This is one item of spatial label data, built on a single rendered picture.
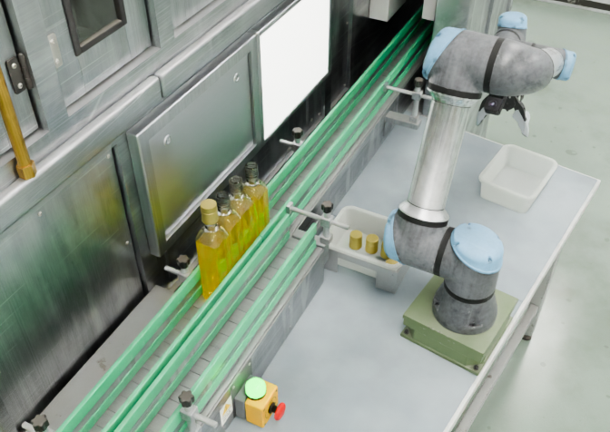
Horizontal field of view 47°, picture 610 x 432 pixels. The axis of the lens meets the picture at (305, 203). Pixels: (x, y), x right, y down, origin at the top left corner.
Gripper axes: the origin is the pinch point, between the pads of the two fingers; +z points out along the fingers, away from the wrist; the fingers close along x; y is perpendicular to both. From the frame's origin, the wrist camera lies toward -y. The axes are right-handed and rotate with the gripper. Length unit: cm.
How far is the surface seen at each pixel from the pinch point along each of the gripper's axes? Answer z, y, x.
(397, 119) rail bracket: 2.7, -1.4, 33.1
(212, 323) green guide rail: -3, -102, 26
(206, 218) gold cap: -25, -93, 30
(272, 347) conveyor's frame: 10, -92, 19
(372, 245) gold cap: 10, -50, 15
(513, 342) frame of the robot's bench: 75, -9, -13
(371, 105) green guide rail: -5.9, -10.0, 37.1
